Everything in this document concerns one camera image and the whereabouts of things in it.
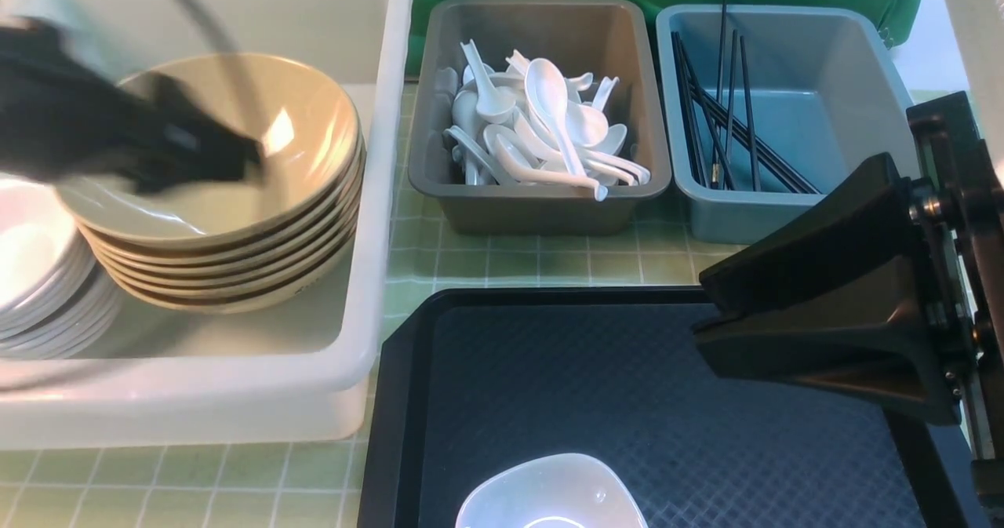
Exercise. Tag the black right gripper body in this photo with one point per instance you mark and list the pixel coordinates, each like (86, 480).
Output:
(965, 203)

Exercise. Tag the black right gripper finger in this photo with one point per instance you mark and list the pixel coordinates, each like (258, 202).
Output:
(859, 227)
(881, 353)

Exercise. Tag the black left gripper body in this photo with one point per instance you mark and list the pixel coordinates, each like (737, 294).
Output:
(58, 118)

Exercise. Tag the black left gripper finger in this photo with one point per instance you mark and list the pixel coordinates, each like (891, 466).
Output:
(183, 144)

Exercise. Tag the large tan noodle bowl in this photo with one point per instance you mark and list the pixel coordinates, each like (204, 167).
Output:
(305, 123)

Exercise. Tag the white ceramic soup spoon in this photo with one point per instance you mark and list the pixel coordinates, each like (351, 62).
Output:
(546, 91)

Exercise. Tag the white square dish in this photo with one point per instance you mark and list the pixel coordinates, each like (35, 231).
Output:
(561, 490)

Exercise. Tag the blue plastic chopstick bin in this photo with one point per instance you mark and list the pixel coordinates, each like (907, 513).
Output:
(826, 96)

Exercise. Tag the black chopsticks in bin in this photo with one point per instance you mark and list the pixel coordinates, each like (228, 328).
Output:
(716, 121)

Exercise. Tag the stack of white dishes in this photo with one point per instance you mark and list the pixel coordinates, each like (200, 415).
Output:
(56, 299)

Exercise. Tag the large white plastic tub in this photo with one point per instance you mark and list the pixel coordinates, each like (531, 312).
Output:
(294, 372)

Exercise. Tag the grey plastic spoon bin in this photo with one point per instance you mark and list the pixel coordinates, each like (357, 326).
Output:
(608, 38)

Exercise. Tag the pile of white spoons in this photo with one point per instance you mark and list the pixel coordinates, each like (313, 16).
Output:
(499, 140)

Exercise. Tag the green checkered tablecloth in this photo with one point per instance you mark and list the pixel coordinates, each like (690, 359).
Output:
(318, 484)

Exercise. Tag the black serving tray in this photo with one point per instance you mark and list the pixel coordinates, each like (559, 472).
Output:
(475, 381)

